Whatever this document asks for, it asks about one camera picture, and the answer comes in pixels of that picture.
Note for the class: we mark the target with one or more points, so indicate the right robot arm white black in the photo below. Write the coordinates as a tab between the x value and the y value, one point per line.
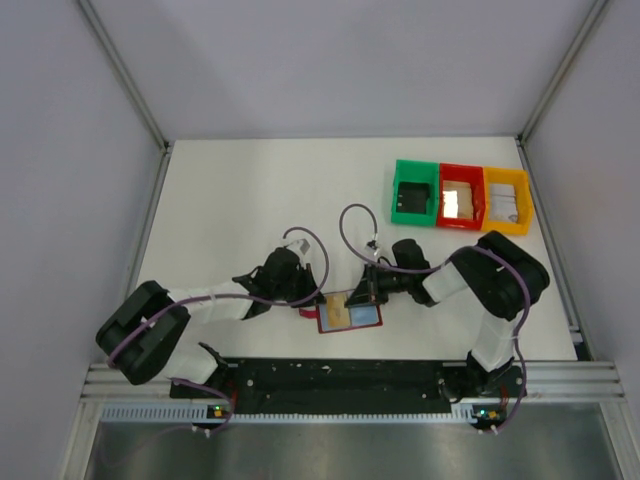
504	278

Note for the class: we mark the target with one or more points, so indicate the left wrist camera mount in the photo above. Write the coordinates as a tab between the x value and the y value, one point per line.
300	247

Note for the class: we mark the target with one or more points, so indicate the white cards in yellow bin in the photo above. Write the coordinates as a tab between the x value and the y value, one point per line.
502	199

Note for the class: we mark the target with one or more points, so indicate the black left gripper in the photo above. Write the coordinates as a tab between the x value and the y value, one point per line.
307	282

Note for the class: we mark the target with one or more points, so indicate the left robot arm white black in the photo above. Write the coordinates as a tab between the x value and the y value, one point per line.
158	333

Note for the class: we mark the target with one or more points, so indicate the red leather card holder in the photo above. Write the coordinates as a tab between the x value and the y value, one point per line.
362	317

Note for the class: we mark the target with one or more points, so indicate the gold credit card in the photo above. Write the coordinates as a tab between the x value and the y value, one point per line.
338	315

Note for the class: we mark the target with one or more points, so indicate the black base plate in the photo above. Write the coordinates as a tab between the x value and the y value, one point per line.
334	387

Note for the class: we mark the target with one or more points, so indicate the yellow storage bin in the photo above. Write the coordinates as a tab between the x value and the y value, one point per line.
520	179

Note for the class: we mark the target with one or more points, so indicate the aluminium frame rail right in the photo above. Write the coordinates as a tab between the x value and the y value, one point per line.
582	146

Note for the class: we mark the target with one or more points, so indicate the red storage bin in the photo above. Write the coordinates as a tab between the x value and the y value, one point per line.
469	174

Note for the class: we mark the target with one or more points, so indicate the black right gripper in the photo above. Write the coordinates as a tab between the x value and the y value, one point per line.
370	281

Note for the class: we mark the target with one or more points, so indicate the green storage bin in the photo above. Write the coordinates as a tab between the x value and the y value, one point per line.
422	172

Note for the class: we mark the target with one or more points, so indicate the white cable duct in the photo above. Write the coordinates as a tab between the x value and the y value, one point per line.
178	413

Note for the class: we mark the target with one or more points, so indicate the gold card in red bin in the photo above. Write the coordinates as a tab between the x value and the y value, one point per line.
457	200

